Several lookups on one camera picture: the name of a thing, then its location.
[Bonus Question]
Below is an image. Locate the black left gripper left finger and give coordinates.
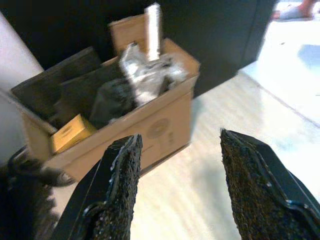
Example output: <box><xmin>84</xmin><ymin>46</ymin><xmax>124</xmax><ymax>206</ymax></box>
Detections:
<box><xmin>51</xmin><ymin>133</ymin><xmax>143</xmax><ymax>240</ymax></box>

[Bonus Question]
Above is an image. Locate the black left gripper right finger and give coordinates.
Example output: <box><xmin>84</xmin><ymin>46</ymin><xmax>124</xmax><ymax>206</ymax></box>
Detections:
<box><xmin>219</xmin><ymin>127</ymin><xmax>320</xmax><ymax>240</ymax></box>

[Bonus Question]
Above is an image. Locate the white printed paper tube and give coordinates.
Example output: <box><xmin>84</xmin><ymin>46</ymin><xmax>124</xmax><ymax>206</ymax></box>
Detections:
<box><xmin>144</xmin><ymin>2</ymin><xmax>162</xmax><ymax>62</ymax></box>

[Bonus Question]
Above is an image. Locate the black shoe with white logo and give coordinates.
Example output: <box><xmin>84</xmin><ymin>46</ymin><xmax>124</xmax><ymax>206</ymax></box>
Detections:
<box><xmin>7</xmin><ymin>146</ymin><xmax>76</xmax><ymax>187</ymax></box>

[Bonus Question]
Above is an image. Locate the small yellow box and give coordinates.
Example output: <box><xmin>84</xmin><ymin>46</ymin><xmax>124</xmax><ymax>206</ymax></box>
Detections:
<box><xmin>49</xmin><ymin>113</ymin><xmax>98</xmax><ymax>155</ymax></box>

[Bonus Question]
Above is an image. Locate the black plastic bag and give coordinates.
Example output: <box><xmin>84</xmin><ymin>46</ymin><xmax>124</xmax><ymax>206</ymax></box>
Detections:
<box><xmin>88</xmin><ymin>78</ymin><xmax>137</xmax><ymax>130</ymax></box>

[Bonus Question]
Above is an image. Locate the brown cardboard box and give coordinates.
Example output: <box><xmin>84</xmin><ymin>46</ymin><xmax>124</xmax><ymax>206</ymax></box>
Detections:
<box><xmin>9</xmin><ymin>13</ymin><xmax>201</xmax><ymax>182</ymax></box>

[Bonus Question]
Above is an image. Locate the small black foam panel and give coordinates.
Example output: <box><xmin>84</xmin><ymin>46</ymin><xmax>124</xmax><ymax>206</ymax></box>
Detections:
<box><xmin>53</xmin><ymin>63</ymin><xmax>123</xmax><ymax>126</ymax></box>

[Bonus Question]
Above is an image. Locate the large black foam panel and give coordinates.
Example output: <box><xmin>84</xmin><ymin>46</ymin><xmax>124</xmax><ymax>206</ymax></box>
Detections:
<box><xmin>11</xmin><ymin>46</ymin><xmax>102</xmax><ymax>121</ymax></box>

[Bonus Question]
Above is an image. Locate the crumpled clear plastic wrap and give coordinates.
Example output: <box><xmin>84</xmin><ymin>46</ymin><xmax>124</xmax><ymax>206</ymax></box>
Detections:
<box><xmin>118</xmin><ymin>42</ymin><xmax>190</xmax><ymax>106</ymax></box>

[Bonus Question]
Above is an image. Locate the dark cabinet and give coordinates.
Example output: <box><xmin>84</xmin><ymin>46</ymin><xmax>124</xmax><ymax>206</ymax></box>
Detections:
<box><xmin>0</xmin><ymin>0</ymin><xmax>278</xmax><ymax>98</ymax></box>

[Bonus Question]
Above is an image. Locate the person bare foot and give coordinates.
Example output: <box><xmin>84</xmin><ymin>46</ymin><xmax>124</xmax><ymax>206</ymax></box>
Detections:
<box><xmin>301</xmin><ymin>0</ymin><xmax>317</xmax><ymax>10</ymax></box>

